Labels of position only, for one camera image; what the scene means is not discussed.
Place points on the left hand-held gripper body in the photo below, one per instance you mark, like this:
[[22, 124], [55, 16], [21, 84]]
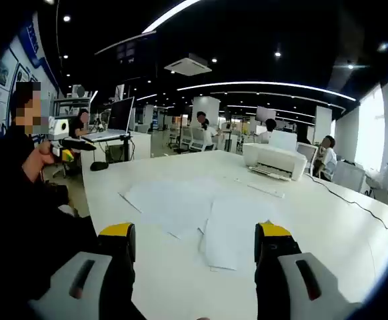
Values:
[[60, 128]]

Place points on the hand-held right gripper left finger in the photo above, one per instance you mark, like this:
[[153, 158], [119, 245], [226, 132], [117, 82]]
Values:
[[80, 283]]

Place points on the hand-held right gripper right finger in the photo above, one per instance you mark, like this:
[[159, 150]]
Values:
[[280, 276]]

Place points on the person's left hand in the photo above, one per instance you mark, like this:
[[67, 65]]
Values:
[[45, 155]]

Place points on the grey metal shelf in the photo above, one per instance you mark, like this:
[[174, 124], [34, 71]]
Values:
[[70, 106]]

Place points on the black computer mouse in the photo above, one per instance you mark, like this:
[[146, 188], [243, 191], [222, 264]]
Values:
[[99, 166]]

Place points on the black laptop stand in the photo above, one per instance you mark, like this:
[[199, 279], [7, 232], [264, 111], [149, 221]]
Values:
[[126, 148]]

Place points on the computer monitor on desk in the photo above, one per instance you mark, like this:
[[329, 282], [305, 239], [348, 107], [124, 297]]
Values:
[[120, 115]]

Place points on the white table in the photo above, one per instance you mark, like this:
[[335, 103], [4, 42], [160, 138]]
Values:
[[314, 233]]

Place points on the person's dark clothed torso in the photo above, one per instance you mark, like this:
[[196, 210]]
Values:
[[20, 216]]

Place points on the white office chair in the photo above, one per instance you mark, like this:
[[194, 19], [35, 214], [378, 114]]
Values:
[[195, 138], [307, 153], [349, 176]]

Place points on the white printer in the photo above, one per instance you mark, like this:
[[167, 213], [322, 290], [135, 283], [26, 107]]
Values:
[[274, 160]]

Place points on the ceiling air conditioner unit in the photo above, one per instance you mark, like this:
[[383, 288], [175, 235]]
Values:
[[187, 64]]

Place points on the curved ceiling light strip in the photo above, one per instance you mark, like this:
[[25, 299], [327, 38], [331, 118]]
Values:
[[267, 85], [170, 15]]

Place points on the white display board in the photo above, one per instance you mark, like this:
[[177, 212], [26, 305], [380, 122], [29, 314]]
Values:
[[266, 114]]

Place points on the blue white wall poster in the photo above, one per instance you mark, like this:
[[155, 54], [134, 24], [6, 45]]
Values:
[[4, 73]]

